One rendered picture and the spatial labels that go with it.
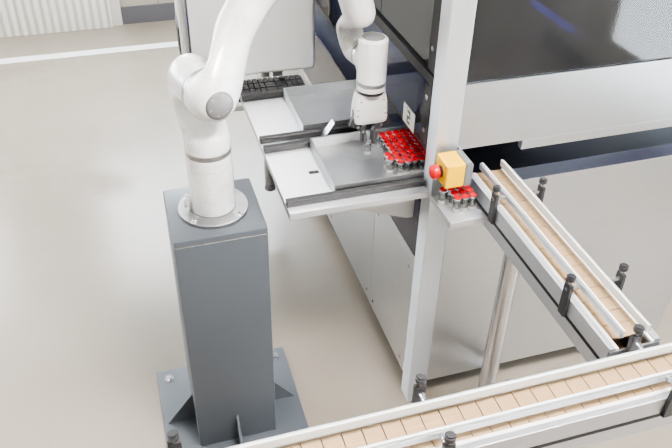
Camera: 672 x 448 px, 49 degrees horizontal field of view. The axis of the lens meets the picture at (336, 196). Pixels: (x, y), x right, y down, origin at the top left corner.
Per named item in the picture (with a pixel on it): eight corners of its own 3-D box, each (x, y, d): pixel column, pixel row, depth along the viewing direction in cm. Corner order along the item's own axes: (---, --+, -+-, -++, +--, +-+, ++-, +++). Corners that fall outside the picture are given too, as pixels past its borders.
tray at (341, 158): (414, 133, 234) (414, 123, 232) (447, 177, 214) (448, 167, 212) (309, 148, 226) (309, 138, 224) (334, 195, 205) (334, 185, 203)
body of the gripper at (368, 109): (383, 78, 215) (381, 113, 221) (349, 82, 212) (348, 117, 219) (392, 90, 209) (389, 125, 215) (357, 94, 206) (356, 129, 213)
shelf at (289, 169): (373, 84, 265) (373, 79, 264) (453, 193, 211) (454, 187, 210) (240, 100, 254) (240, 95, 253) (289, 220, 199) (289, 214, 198)
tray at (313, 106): (378, 85, 260) (378, 76, 258) (404, 121, 240) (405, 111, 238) (283, 97, 252) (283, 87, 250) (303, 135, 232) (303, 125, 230)
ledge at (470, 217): (476, 194, 211) (477, 188, 210) (497, 220, 201) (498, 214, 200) (430, 201, 208) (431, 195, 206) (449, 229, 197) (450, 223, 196)
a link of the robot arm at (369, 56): (349, 76, 211) (366, 89, 205) (350, 32, 203) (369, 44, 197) (373, 69, 215) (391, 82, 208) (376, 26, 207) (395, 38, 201)
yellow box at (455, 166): (458, 171, 202) (461, 148, 198) (469, 185, 197) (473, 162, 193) (432, 175, 200) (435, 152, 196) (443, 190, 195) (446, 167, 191)
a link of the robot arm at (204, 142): (195, 167, 186) (185, 81, 172) (168, 134, 198) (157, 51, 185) (239, 154, 191) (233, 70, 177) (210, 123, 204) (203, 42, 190)
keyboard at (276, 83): (300, 78, 281) (300, 72, 279) (309, 95, 270) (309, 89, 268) (194, 89, 272) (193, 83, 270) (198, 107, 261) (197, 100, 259)
